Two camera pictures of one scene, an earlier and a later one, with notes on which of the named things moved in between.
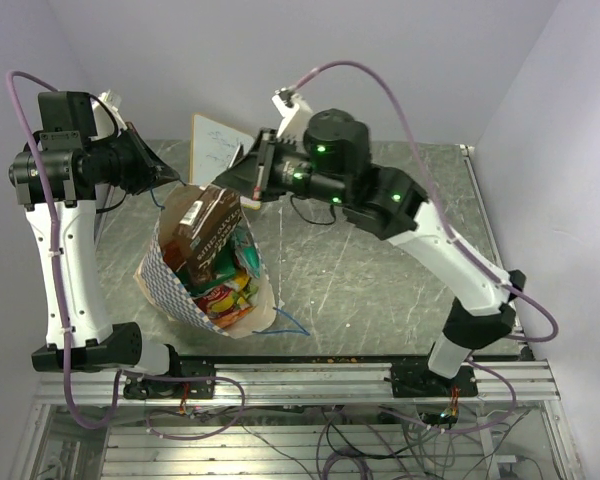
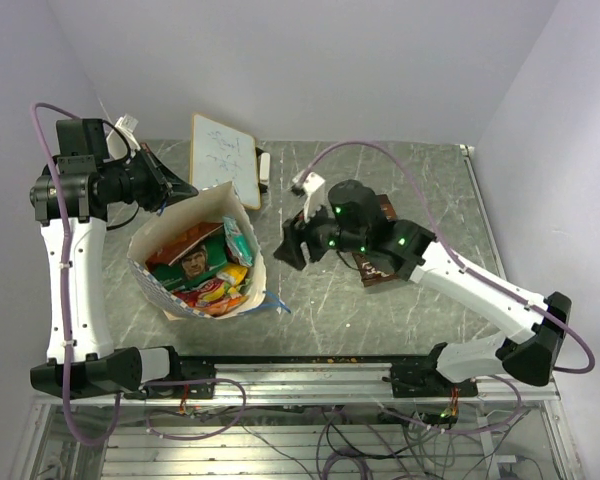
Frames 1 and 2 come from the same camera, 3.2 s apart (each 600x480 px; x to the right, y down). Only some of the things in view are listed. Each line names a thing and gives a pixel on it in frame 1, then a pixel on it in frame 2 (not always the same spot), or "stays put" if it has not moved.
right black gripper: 270,150 to 290,247
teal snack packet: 246,251 stays put
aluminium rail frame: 299,419 stays put
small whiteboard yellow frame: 212,148 stays put
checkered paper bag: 157,278 to 212,204
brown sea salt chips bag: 206,226 to 369,274
